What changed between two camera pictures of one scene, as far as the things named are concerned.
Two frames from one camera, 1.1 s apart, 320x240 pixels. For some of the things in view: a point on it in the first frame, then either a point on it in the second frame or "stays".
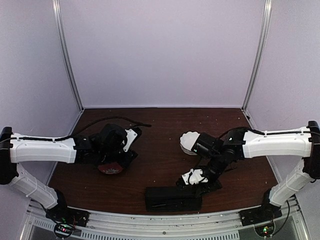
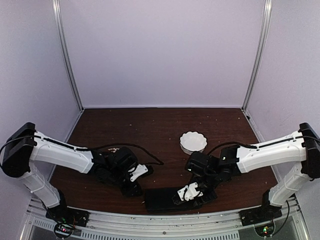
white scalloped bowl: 187,141 stays
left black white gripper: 131,156 -> 129,191
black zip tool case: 170,199 stays
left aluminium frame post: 56,4 stays
